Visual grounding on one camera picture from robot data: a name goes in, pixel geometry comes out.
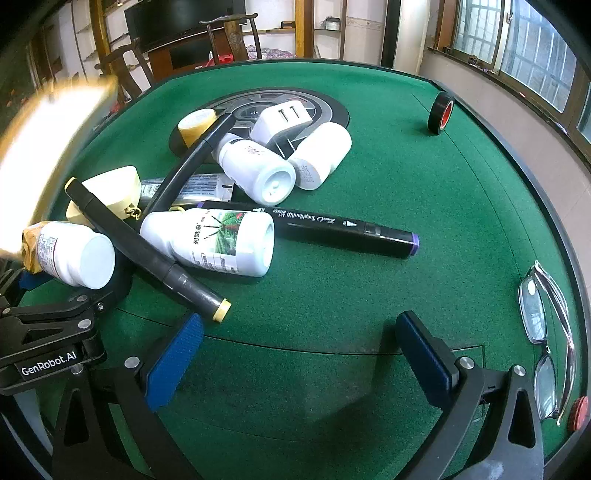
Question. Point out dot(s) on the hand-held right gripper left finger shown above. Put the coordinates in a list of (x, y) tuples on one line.
[(175, 364)]

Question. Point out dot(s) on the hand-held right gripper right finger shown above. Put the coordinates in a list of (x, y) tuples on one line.
[(422, 360)]

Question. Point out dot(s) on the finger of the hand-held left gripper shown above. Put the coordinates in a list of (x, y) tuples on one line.
[(32, 279), (55, 316)]

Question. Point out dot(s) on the white labelled medicine bottle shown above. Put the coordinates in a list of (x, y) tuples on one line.
[(74, 258)]

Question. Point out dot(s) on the black marker yellow caps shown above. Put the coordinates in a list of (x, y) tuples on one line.
[(152, 263)]

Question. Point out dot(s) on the cream hinged box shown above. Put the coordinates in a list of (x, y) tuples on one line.
[(115, 184)]

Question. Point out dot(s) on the white bottle green label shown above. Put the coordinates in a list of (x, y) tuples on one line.
[(207, 240)]

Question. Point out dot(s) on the black marker purple caps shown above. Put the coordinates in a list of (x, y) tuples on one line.
[(323, 226)]

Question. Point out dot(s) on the ointment tube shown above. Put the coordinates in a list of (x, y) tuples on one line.
[(203, 184)]

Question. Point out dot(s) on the white plastic bottle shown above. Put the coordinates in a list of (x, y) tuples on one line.
[(258, 170), (318, 157)]

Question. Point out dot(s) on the black tape roll red core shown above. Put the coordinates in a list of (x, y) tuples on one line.
[(434, 113)]

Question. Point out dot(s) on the white charger plug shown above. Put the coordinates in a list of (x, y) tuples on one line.
[(277, 124)]

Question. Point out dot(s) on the red round button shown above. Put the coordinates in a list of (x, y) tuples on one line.
[(579, 414)]

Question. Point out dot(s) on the black rubber tube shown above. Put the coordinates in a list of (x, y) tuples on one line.
[(184, 166)]

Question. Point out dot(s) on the dark wooden chair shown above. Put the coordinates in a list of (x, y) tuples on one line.
[(137, 69), (231, 40)]

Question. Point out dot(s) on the round table centre panel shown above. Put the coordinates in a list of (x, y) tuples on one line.
[(325, 110)]

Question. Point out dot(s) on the red plastic bag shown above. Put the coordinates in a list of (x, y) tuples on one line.
[(221, 59)]

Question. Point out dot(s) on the black flat television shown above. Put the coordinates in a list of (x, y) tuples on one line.
[(184, 18)]

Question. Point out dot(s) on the metal framed window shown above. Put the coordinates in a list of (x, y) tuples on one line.
[(540, 55), (475, 27)]

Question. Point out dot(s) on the patterned cloth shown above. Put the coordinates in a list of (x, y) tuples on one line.
[(272, 51)]

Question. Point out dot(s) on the black vertical pipe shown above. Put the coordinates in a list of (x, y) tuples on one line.
[(391, 32)]

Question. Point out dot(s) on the small jar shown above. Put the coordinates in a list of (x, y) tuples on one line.
[(331, 24)]

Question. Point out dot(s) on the clear frame eyeglasses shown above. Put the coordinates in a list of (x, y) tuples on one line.
[(535, 314)]

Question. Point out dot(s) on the wooden wall shelf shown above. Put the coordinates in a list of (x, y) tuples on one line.
[(300, 27)]

